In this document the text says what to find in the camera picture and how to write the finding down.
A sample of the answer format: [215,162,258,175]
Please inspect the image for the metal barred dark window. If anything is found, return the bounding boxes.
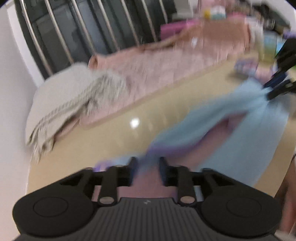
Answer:
[15,0,177,78]

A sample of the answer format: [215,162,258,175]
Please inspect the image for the pink blue purple-trimmed garment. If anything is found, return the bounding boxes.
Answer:
[94,59,295,200]

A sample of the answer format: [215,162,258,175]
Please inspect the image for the pink box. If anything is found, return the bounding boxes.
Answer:
[160,20,198,40]

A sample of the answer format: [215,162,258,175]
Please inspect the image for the folded beige knit blanket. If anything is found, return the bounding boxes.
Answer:
[25,62,128,161]

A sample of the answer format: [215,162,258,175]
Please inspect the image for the pink quilted jacket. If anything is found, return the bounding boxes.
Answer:
[56,19,263,138]

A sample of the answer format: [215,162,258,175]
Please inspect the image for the yellow white plush toy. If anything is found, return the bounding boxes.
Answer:
[203,6,226,20]

